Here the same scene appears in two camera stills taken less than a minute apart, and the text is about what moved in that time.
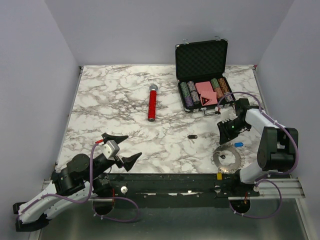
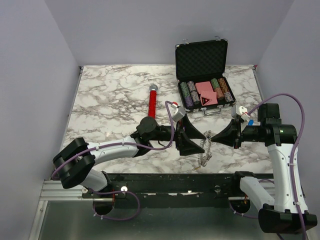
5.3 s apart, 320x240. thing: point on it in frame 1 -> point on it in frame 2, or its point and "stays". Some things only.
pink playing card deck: x=205 y=86 stays
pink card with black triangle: x=208 y=98 stays
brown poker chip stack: x=223 y=85 stays
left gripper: x=128 y=161 -> x=186 y=146
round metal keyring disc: x=238 y=164 -> x=205 y=155
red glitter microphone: x=152 y=110 stays
